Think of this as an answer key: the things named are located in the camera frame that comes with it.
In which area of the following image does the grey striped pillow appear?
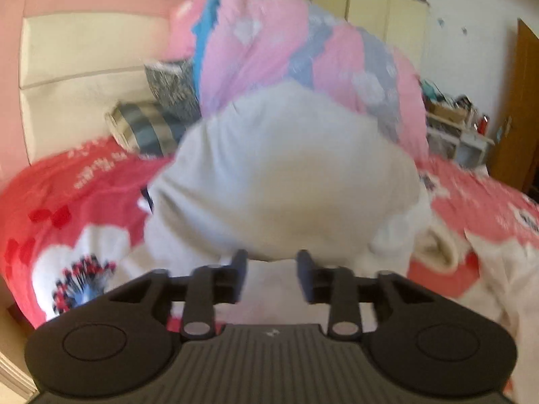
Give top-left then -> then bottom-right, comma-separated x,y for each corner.
105,101 -> 186,156

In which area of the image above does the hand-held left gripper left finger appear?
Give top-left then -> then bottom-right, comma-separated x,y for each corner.
99,249 -> 250,341

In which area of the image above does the dark patterned pillow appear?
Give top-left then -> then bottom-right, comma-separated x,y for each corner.
144,59 -> 202,123

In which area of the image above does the white shelf unit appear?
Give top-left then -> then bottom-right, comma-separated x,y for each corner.
423,101 -> 495,169

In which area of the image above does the bright blue cloth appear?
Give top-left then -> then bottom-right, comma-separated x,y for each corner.
191,0 -> 222,93

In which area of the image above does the pink patchwork quilt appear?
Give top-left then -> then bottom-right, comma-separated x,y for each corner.
162,0 -> 430,161

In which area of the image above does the red floral bedsheet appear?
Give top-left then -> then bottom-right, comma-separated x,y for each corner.
0,137 -> 539,388

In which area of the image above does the cardboard box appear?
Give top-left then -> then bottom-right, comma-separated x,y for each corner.
427,103 -> 466,123

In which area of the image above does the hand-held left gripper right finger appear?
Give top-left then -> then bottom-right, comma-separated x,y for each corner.
296,249 -> 441,341

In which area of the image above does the light grey sweatshirt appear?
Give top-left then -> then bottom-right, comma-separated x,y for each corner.
122,82 -> 468,329

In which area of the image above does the cream wardrobe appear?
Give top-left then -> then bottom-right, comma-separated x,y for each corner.
309,0 -> 430,80

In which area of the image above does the brown wooden door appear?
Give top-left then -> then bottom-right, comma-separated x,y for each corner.
490,19 -> 539,198

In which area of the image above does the pink and cream headboard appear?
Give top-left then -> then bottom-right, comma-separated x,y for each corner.
0,0 -> 198,186

